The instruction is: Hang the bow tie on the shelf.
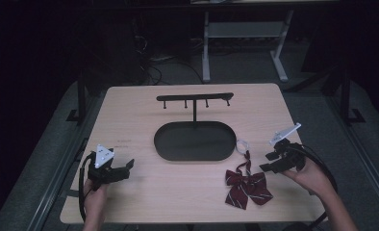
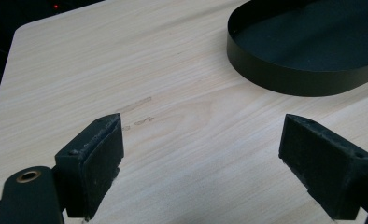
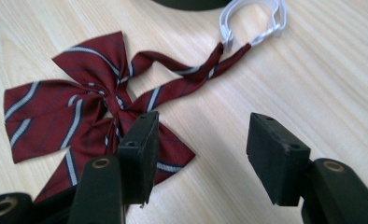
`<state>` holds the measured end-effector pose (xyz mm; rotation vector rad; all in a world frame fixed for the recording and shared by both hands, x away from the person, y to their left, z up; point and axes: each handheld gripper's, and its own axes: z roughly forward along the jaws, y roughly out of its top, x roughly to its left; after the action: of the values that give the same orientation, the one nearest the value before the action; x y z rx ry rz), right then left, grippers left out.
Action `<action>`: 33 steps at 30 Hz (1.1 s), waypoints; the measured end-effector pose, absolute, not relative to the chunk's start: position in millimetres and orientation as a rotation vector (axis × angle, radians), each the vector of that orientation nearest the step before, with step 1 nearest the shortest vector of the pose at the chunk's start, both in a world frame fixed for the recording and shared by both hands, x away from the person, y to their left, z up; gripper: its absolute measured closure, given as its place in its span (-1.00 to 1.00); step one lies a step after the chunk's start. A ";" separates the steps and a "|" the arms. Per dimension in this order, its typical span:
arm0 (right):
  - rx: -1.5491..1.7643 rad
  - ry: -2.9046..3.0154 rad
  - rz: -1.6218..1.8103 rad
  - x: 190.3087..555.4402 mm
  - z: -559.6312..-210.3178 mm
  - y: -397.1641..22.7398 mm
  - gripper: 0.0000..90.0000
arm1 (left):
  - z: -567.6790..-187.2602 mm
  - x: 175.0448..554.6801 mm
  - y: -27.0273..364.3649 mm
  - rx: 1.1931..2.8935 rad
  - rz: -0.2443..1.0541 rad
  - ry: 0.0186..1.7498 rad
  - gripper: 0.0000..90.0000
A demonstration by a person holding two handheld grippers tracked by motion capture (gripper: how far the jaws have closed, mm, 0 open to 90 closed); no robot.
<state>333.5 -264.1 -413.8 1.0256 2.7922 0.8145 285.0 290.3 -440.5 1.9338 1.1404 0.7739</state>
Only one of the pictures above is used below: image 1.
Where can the white metal desk frame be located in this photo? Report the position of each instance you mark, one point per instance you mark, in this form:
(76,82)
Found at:
(242,29)

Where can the dark red striped bow tie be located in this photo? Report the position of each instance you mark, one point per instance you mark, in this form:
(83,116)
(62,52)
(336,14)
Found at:
(247,187)

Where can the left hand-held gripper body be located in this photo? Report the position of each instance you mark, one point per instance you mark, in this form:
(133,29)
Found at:
(101,158)

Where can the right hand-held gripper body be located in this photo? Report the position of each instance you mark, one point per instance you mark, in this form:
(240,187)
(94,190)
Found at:
(290,155)

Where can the person's right hand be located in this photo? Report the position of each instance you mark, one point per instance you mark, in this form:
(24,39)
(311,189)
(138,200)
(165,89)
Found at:
(312,179)

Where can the black metal stand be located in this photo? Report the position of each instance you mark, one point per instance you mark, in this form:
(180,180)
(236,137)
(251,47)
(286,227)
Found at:
(346,96)
(81,96)

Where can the black hook rack with tray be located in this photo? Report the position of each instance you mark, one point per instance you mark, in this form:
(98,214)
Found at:
(194,141)

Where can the person's left hand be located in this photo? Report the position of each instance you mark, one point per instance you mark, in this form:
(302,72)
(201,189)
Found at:
(95,200)

